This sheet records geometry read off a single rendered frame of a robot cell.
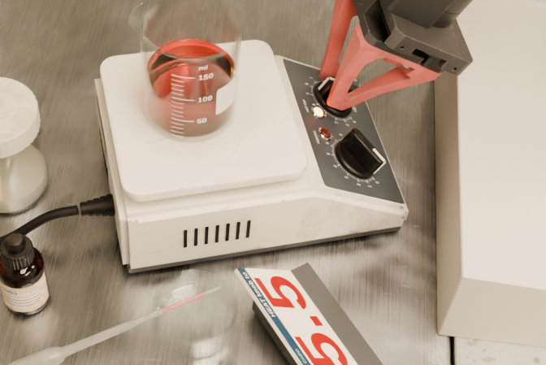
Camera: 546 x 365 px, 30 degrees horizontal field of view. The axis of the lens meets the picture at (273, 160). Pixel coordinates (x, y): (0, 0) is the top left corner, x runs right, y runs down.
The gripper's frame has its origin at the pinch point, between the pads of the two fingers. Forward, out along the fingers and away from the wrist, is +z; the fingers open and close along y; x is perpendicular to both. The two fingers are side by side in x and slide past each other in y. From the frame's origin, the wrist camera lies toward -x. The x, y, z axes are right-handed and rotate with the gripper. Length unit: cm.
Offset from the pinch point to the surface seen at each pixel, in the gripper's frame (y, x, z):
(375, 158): 6.5, 1.4, -0.3
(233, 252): 9.7, -4.8, 8.9
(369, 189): 7.8, 1.8, 1.4
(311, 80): -1.5, -0.9, 1.4
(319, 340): 17.2, -1.0, 6.5
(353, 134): 4.9, 0.0, -0.2
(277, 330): 17.4, -4.6, 6.1
